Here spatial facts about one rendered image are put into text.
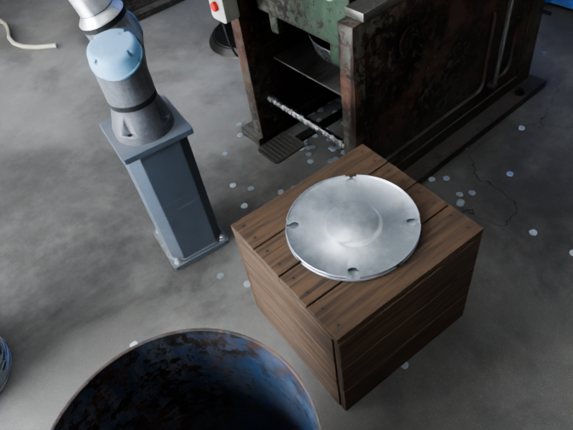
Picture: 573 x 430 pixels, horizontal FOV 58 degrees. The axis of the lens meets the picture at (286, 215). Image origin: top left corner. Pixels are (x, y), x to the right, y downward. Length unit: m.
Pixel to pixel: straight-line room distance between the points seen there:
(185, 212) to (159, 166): 0.19
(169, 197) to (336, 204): 0.48
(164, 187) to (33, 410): 0.66
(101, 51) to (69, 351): 0.81
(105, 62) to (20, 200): 0.98
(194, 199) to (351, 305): 0.61
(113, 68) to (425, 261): 0.77
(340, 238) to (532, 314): 0.60
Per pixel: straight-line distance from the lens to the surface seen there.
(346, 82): 1.35
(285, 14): 1.55
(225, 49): 2.45
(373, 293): 1.04
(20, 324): 1.72
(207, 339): 0.92
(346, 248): 1.09
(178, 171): 1.38
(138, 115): 1.28
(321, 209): 1.17
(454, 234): 1.14
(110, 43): 1.26
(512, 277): 1.54
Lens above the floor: 1.23
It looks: 48 degrees down
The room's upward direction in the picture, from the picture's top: 11 degrees counter-clockwise
